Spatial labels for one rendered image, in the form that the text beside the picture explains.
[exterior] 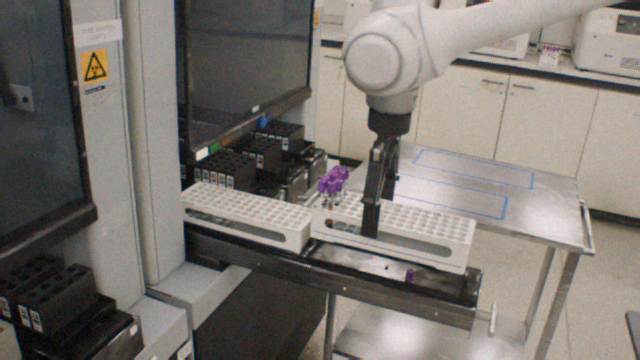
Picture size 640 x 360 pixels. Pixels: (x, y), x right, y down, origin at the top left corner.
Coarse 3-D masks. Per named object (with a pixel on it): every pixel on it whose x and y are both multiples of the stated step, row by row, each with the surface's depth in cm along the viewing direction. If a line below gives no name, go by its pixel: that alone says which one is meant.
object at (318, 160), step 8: (312, 152) 148; (320, 152) 149; (328, 152) 153; (296, 160) 144; (304, 160) 143; (312, 160) 144; (320, 160) 148; (312, 168) 143; (320, 168) 150; (312, 176) 144; (320, 176) 149; (312, 184) 146
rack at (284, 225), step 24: (192, 192) 110; (216, 192) 110; (240, 192) 111; (192, 216) 106; (216, 216) 108; (240, 216) 101; (264, 216) 101; (288, 216) 102; (264, 240) 101; (288, 240) 98
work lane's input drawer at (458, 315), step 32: (192, 224) 106; (224, 256) 104; (256, 256) 101; (288, 256) 99; (320, 256) 100; (352, 256) 101; (384, 256) 102; (320, 288) 98; (352, 288) 95; (384, 288) 92; (416, 288) 91; (448, 288) 93; (448, 320) 90
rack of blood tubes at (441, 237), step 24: (312, 216) 94; (336, 216) 92; (360, 216) 93; (384, 216) 93; (408, 216) 93; (432, 216) 94; (456, 216) 94; (336, 240) 94; (360, 240) 92; (384, 240) 96; (408, 240) 96; (432, 240) 87; (456, 240) 86; (432, 264) 89; (456, 264) 87
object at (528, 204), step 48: (432, 192) 128; (480, 192) 130; (528, 192) 132; (576, 192) 134; (528, 240) 111; (576, 240) 109; (384, 336) 156; (432, 336) 157; (480, 336) 158; (528, 336) 167
